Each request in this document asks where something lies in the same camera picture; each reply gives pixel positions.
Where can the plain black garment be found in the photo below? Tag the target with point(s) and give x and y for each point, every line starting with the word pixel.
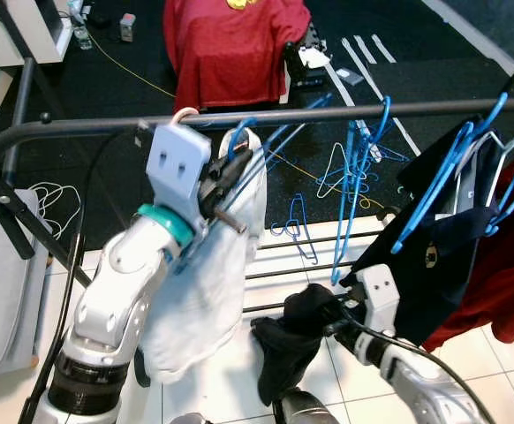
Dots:
pixel 288 344

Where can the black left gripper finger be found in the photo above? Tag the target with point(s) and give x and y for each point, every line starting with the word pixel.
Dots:
pixel 239 166

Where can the white plastic hanger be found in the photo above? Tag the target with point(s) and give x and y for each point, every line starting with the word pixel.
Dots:
pixel 495 146

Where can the black metal clothes rack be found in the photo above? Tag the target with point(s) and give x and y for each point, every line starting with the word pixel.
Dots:
pixel 328 113

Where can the pale denim shorts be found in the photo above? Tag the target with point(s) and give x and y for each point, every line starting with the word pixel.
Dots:
pixel 204 300

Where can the navy t-shirt with logo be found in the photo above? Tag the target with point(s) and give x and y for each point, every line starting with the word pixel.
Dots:
pixel 434 283

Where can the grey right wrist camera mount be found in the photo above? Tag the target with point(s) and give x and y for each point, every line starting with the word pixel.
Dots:
pixel 381 296

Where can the robot leg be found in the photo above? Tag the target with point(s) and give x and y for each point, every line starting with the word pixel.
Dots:
pixel 306 408
pixel 191 418

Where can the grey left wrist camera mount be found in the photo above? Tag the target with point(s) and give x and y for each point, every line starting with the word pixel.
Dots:
pixel 176 163

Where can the white cabinet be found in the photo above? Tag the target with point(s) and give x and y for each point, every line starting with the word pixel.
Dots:
pixel 10 26

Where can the grey seat cushion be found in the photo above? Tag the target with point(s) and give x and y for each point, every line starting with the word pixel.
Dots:
pixel 1 300

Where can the clear plastic bottle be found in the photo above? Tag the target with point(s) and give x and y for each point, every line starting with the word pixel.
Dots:
pixel 82 37

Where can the pink plastic hanger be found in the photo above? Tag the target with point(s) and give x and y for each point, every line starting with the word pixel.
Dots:
pixel 185 111

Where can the bright red t-shirt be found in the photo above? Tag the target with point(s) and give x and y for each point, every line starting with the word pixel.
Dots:
pixel 230 53

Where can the right robot leg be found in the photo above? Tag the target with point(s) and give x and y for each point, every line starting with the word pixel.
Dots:
pixel 306 408

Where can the left robot leg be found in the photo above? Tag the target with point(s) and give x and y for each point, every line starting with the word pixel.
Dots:
pixel 191 418

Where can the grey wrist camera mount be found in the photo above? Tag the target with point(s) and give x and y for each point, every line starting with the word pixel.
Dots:
pixel 381 296
pixel 176 163

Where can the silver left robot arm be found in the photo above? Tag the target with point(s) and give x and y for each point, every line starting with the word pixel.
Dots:
pixel 116 291

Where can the dark red garment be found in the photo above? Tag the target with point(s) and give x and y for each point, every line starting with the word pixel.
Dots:
pixel 504 291

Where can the small grey box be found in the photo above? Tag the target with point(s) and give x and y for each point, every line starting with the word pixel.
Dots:
pixel 127 26

